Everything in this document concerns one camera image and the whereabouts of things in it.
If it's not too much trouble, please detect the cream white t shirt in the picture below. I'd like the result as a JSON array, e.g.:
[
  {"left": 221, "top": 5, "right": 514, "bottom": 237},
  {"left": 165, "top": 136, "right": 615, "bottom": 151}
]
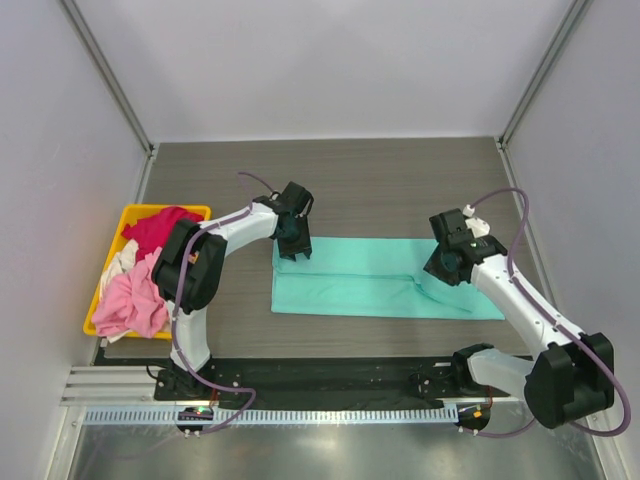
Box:
[{"left": 99, "top": 239, "right": 139, "bottom": 299}]

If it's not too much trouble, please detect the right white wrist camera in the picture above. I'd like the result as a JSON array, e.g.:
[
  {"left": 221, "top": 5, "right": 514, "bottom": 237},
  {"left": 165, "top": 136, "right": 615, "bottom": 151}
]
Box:
[{"left": 462, "top": 204, "right": 491, "bottom": 238}]

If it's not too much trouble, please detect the magenta t shirt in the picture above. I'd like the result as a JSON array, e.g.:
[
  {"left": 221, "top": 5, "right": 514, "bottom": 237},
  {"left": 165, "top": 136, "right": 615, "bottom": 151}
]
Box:
[{"left": 122, "top": 206, "right": 204, "bottom": 261}]

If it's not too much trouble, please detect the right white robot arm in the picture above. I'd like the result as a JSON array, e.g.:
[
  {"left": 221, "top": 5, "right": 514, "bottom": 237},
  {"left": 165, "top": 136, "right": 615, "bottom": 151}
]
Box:
[{"left": 424, "top": 209, "right": 614, "bottom": 429}]

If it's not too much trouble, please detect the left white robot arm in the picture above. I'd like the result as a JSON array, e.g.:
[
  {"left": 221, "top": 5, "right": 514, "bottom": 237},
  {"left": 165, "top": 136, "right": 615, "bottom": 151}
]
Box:
[{"left": 151, "top": 182, "right": 314, "bottom": 400}]

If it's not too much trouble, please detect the light pink t shirt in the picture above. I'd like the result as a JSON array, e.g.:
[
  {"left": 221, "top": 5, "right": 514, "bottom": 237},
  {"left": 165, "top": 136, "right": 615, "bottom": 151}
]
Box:
[{"left": 92, "top": 254, "right": 169, "bottom": 338}]

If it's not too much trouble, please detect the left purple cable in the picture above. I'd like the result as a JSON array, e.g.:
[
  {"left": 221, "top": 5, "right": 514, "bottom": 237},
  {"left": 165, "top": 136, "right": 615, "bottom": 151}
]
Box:
[{"left": 169, "top": 171, "right": 281, "bottom": 436}]

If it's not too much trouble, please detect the perforated metal cable rail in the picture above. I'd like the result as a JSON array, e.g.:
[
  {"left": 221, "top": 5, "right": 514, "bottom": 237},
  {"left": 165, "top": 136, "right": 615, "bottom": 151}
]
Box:
[{"left": 83, "top": 404, "right": 458, "bottom": 426}]

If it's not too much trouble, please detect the teal t shirt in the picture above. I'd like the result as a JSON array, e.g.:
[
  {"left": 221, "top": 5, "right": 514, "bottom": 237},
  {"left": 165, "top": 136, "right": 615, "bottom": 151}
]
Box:
[{"left": 271, "top": 237, "right": 504, "bottom": 321}]

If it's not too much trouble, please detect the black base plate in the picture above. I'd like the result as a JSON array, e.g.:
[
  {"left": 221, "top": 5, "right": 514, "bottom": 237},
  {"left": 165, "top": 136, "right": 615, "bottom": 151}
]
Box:
[{"left": 154, "top": 356, "right": 504, "bottom": 410}]

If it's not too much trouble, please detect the yellow plastic bin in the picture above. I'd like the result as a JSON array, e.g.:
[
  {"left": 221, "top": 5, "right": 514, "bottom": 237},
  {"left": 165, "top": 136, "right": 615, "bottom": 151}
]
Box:
[{"left": 83, "top": 204, "right": 212, "bottom": 343}]

